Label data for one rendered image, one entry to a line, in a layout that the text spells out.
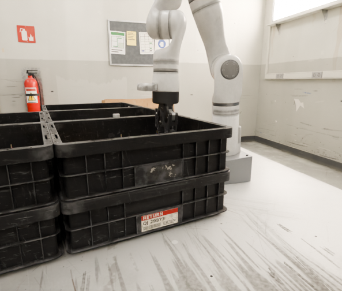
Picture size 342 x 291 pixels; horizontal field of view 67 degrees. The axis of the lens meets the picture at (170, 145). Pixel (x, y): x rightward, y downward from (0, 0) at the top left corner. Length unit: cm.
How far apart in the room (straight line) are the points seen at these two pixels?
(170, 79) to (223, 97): 23
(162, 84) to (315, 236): 51
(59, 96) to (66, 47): 66
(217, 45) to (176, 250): 64
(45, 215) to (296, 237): 52
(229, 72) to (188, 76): 335
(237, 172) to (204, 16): 50
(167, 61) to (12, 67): 341
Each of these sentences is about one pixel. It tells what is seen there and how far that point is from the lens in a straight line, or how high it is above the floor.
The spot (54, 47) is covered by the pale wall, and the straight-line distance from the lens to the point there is 394.
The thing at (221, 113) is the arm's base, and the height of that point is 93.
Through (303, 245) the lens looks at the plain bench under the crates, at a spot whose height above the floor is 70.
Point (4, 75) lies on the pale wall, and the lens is 403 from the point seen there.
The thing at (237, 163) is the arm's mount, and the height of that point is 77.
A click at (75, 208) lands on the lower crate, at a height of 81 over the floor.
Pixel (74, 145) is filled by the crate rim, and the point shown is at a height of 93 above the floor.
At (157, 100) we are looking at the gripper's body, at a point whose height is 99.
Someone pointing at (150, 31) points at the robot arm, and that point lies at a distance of 73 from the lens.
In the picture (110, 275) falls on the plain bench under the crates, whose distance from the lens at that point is 53.
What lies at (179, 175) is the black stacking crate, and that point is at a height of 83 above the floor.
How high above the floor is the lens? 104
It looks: 14 degrees down
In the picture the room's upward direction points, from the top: straight up
